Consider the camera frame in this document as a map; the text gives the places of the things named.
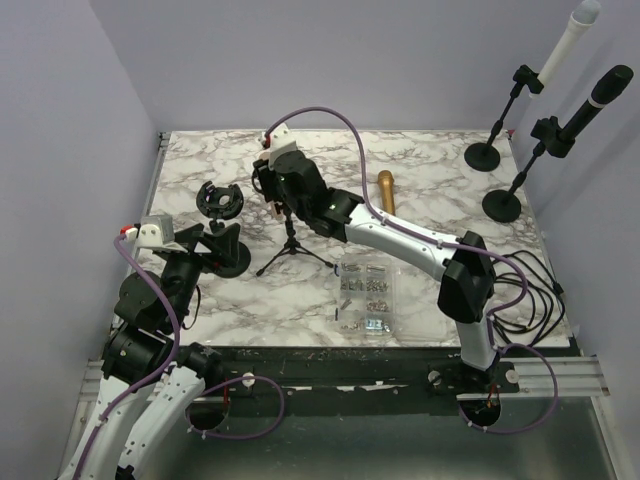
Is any pink microphone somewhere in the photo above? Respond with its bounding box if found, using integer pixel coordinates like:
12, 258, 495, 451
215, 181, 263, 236
269, 201, 283, 221

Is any black microphone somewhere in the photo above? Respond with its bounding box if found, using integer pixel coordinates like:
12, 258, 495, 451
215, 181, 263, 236
558, 65, 634, 144

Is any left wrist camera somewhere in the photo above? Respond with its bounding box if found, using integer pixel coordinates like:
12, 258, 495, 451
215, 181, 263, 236
121, 214, 175, 250

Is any gold microphone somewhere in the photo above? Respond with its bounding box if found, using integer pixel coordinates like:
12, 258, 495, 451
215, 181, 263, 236
377, 170, 396, 215

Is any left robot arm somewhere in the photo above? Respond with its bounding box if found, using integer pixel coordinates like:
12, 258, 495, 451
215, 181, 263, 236
61, 215, 251, 479

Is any clear plastic screw box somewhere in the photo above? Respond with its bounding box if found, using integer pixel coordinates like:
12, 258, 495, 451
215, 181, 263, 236
334, 254, 455, 346

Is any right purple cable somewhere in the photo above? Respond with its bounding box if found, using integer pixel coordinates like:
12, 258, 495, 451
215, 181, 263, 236
267, 107, 560, 436

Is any black tripod mic stand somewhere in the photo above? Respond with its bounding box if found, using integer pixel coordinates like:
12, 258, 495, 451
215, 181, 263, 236
256, 203, 335, 277

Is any round base mic stand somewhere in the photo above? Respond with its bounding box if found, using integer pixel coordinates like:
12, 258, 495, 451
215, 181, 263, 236
464, 65, 544, 172
482, 116, 583, 223

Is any purple cable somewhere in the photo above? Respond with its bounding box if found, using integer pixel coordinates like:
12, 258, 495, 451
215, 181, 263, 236
267, 107, 560, 436
67, 234, 181, 480

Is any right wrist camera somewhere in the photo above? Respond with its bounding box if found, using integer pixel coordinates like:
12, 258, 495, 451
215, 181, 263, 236
258, 123, 298, 161

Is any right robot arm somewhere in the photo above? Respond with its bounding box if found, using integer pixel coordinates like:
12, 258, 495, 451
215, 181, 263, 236
252, 150, 497, 392

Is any far round base mic stand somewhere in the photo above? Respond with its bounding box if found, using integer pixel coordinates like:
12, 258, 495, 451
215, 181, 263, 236
464, 65, 544, 172

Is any black cable bundle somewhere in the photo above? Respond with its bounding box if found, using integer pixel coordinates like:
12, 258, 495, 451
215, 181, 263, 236
492, 249, 569, 346

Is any white microphone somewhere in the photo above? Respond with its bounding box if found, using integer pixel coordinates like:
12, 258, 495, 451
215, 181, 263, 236
529, 0, 601, 98

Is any aluminium mounting rail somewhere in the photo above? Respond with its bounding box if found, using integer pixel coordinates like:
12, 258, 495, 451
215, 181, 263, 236
79, 357, 611, 402

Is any near round base mic stand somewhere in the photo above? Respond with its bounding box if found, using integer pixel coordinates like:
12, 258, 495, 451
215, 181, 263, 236
482, 116, 583, 223

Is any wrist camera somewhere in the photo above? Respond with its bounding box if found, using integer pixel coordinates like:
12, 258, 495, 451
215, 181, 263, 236
121, 214, 175, 250
258, 123, 298, 161

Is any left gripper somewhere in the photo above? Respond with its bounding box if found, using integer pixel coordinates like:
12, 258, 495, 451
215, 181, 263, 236
163, 221, 239, 330

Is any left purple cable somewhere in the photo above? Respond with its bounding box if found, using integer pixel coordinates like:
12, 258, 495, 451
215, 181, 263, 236
67, 234, 181, 480

